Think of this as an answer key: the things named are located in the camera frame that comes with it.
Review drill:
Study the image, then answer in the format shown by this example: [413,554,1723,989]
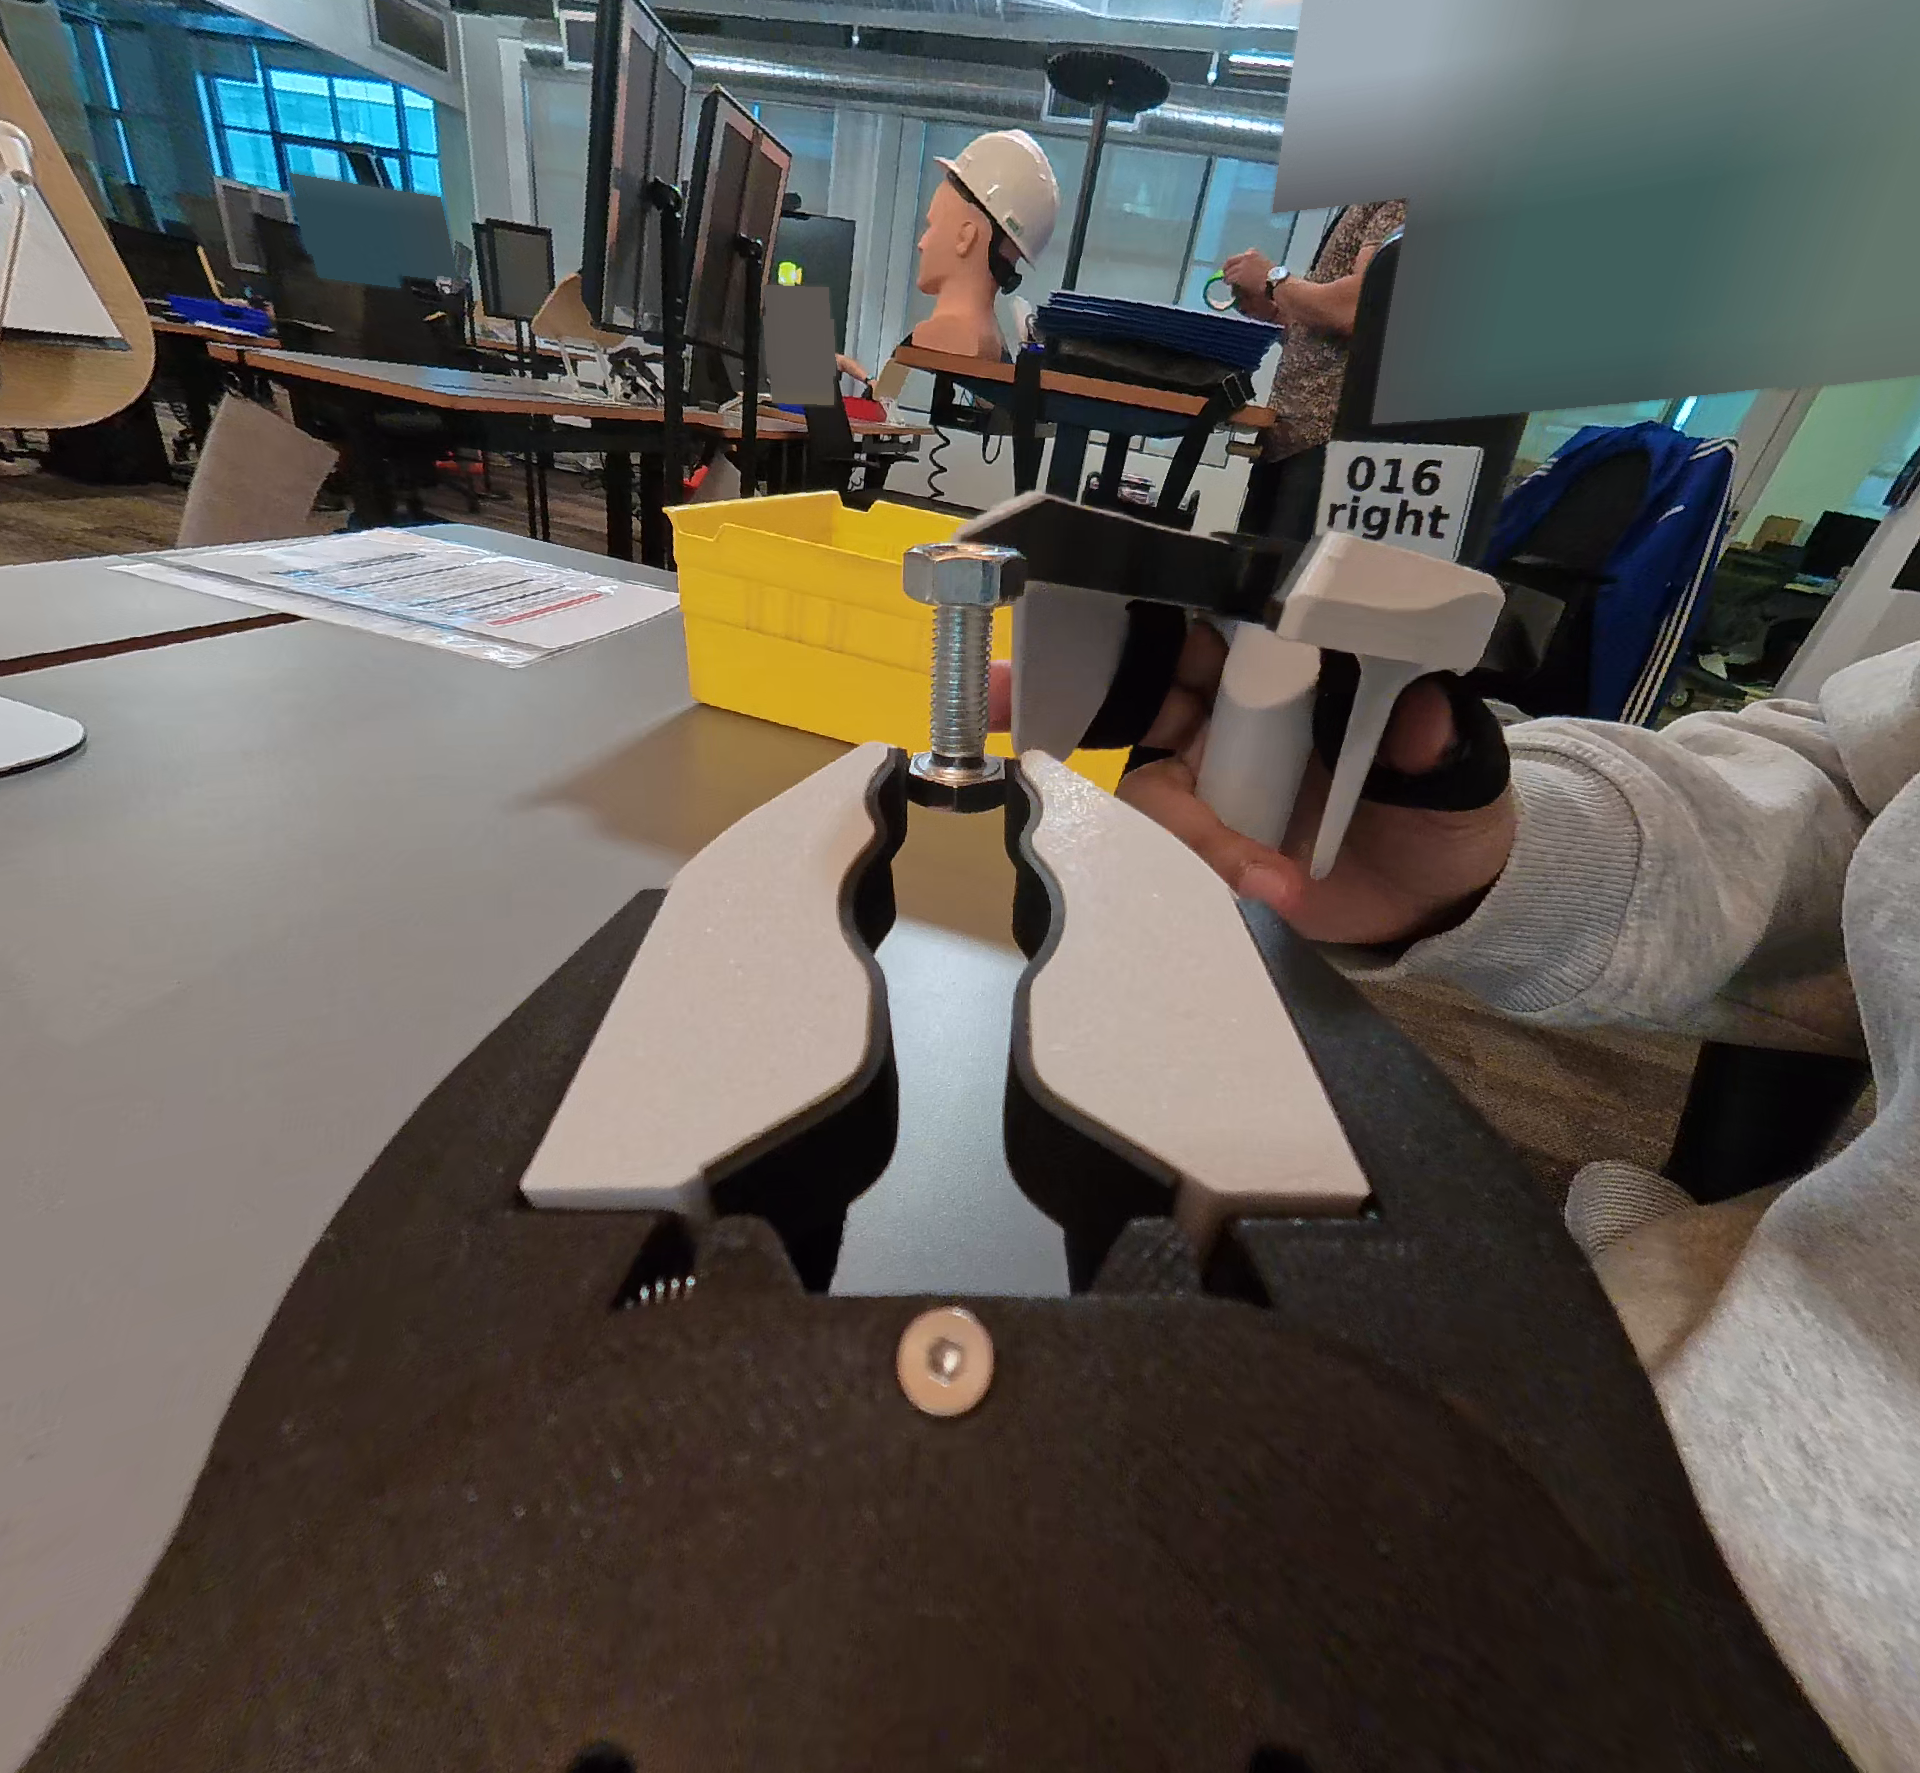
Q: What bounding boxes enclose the blue striped jacket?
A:
[1484,422,1741,729]

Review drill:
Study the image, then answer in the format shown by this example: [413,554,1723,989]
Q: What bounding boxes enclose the person's right hand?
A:
[981,618,1518,944]

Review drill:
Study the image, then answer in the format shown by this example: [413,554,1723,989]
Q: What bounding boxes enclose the steel hex bolt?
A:
[901,542,1030,763]

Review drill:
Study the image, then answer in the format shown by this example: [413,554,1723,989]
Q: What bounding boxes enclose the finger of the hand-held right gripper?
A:
[1274,534,1507,677]
[954,492,1313,628]

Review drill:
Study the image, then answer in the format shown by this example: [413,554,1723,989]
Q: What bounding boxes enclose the dark wall screen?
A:
[764,212,860,291]

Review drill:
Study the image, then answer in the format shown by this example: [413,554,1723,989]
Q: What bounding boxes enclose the grey desk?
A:
[0,523,1262,1761]

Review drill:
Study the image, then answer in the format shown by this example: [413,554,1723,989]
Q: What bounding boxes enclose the steel hex nut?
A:
[906,750,1013,817]

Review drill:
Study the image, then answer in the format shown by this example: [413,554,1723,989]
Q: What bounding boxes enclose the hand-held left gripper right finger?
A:
[1008,748,1379,1283]

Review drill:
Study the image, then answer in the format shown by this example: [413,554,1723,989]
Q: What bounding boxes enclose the black pole with disc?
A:
[1043,47,1176,293]

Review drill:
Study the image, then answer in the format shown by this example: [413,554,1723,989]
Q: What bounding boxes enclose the yellow plastic bin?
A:
[663,491,1130,795]

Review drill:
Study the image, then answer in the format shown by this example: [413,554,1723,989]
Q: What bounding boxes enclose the wooden document stand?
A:
[0,40,159,774]

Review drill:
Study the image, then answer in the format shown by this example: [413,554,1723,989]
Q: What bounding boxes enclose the white hard hat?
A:
[931,127,1061,267]

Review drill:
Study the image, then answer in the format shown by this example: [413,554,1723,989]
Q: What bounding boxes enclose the person's torso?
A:
[1563,813,1920,1773]

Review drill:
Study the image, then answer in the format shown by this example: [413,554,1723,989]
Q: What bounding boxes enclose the laminated paper sheet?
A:
[112,529,679,668]

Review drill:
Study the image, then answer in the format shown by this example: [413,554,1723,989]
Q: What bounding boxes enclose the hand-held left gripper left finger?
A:
[522,743,906,1286]

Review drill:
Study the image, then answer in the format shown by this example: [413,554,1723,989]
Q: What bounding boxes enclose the long wooden-edged desk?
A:
[149,320,931,560]

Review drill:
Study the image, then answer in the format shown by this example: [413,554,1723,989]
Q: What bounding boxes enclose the mannequin head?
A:
[906,175,1038,356]

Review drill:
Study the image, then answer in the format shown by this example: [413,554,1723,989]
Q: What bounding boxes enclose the person's right forearm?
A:
[1325,642,1920,1054]

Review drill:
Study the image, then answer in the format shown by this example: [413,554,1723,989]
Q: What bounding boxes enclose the stack of blue mats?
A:
[1034,288,1287,373]

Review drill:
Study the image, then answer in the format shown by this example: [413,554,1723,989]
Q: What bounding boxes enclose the grey cardboard sheet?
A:
[180,393,341,552]

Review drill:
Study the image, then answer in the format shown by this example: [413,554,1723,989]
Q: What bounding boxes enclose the small black monitor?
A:
[472,221,557,323]

